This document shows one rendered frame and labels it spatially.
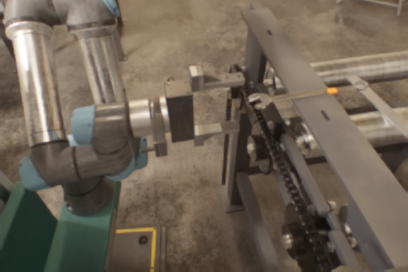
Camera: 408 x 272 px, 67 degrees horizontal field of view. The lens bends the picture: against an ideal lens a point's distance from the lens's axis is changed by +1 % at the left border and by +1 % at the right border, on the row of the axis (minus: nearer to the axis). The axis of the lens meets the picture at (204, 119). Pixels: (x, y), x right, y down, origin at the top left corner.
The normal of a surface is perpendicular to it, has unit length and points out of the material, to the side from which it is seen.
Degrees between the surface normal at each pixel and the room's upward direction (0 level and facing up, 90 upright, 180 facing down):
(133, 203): 0
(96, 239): 0
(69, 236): 0
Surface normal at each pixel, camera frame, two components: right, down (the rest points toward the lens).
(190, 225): 0.00, -0.70
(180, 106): 0.19, 0.70
